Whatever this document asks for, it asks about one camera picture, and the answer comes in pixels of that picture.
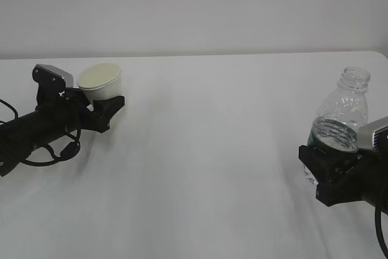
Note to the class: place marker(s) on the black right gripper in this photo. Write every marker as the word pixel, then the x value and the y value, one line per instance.
pixel 345 177

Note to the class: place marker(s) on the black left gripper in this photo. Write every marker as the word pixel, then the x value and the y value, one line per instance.
pixel 73 107

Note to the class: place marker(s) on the white paper cup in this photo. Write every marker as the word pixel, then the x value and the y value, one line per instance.
pixel 101 81

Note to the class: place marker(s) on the clear plastic water bottle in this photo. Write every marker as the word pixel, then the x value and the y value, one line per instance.
pixel 341 114

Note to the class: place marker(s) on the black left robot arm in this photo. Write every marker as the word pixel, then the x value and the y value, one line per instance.
pixel 51 134

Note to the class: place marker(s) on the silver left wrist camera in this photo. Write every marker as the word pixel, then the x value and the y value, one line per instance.
pixel 51 79

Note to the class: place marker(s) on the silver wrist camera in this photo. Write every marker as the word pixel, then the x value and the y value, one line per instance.
pixel 51 79
pixel 373 136

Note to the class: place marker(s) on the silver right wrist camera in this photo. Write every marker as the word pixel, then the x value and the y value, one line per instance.
pixel 373 136

